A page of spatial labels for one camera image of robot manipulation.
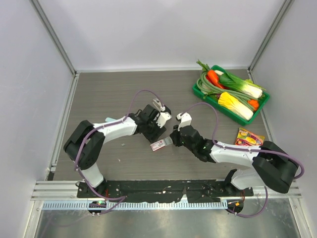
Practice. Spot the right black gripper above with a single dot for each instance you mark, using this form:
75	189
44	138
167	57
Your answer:
175	136

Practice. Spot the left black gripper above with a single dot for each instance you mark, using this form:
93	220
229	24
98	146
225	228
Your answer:
154	136

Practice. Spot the red white staple box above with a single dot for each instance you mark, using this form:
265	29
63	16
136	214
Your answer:
161	143

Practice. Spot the light blue stapler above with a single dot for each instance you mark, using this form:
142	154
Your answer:
109	120

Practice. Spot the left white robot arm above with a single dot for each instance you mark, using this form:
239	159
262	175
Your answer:
84	145

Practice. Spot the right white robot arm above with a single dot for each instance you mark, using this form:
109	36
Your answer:
266	165

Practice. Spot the green long beans toy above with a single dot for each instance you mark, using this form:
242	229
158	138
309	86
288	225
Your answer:
243	98

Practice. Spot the yellow napa cabbage toy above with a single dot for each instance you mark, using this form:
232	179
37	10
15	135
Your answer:
235	106

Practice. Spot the colourful snack packet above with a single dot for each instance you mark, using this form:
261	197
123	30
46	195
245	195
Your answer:
247	138

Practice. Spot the small orange carrot toy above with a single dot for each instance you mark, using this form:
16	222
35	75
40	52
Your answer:
254	104

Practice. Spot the bok choy toy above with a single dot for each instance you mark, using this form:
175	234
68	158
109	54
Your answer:
235	83

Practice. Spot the green plastic basket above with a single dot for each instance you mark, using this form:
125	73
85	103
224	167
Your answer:
215	99

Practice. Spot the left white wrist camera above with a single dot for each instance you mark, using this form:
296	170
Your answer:
164	115

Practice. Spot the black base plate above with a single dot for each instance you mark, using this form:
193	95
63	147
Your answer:
168	191

